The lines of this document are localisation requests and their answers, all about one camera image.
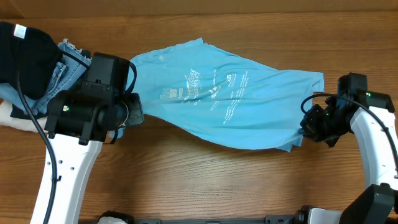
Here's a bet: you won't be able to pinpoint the light blue printed t-shirt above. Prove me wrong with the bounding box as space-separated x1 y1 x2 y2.
127 39 324 151

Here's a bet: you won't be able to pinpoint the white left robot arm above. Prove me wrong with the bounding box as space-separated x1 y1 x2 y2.
30 53 144 223

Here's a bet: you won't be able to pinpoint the dark navy folded garment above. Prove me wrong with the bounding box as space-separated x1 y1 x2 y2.
9 49 94 120

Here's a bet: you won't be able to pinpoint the blue denim jeans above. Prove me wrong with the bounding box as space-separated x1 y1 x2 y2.
1 38 91 116

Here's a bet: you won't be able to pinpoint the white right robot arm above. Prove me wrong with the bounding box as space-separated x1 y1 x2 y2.
290 73 397 224

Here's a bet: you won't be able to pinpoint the beige folded cloth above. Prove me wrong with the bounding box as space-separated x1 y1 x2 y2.
0 100 37 133

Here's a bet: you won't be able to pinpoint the black folded garment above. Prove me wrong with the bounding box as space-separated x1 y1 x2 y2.
1 21 62 100

